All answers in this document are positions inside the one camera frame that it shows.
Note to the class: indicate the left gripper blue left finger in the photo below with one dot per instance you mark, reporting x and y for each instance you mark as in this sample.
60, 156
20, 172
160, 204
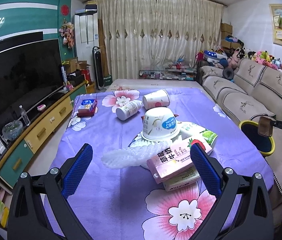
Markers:
27, 215

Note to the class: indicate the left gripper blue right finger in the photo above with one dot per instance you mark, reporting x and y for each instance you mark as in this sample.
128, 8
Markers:
242, 209

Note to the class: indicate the small yellow medicine box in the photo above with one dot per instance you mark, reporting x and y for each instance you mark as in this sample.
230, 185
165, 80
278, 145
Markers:
185, 178

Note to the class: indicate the white green plastic bag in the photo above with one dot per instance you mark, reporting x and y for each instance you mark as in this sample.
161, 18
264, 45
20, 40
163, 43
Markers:
187, 130

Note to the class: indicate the pink strawberry milk carton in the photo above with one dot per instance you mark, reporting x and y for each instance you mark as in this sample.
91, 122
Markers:
175, 159

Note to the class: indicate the white upturned paper bowl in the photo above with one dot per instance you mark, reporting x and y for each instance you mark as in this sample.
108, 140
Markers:
159, 124

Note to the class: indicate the white pink paper cup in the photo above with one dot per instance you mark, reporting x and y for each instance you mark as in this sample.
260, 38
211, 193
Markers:
159, 98

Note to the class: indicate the white foam fruit net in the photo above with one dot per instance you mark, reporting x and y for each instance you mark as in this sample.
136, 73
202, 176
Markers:
138, 153

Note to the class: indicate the yellow rim trash bin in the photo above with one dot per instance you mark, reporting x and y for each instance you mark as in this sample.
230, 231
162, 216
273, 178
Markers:
265, 145

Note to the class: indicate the beige sofa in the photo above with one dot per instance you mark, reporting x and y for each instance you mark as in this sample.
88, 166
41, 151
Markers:
255, 91

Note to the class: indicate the yellow green tv cabinet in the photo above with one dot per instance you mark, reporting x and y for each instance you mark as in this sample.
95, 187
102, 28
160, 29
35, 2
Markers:
20, 153

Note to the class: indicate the pile of plush toys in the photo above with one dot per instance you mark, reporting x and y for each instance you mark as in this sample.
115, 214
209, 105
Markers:
228, 60

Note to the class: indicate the glass ashtray bowl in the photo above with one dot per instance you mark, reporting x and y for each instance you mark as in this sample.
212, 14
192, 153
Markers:
12, 130

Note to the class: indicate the low glass coffee table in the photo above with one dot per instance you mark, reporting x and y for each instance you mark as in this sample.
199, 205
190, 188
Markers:
183, 74

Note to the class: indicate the stacked cardboard boxes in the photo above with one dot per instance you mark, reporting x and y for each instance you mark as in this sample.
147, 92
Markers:
228, 41

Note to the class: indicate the clear water bottle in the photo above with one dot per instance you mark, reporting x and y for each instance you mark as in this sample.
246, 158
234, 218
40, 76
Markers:
24, 116

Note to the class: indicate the purple floral tablecloth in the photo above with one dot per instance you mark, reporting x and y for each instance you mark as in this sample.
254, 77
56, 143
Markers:
128, 203

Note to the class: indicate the red flat box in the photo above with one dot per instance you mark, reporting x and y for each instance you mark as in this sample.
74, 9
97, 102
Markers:
87, 114

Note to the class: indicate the blue snack box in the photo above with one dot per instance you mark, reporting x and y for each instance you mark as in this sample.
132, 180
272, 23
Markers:
87, 106

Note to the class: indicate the white pill bottle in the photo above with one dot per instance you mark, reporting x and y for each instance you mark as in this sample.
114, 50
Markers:
128, 110

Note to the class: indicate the large black television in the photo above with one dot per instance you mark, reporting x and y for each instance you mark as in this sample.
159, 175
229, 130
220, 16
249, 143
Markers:
28, 74

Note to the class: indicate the cream curtains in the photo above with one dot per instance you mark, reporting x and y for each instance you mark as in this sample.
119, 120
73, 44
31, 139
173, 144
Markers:
151, 34

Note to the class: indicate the black tower fan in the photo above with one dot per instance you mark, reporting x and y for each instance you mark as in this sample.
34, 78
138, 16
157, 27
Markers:
99, 77

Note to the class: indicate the artificial flower decoration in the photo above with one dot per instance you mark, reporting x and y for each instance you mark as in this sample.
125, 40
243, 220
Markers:
67, 33

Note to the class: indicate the white standing air conditioner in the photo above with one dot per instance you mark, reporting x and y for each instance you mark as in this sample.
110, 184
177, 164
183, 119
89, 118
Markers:
86, 35

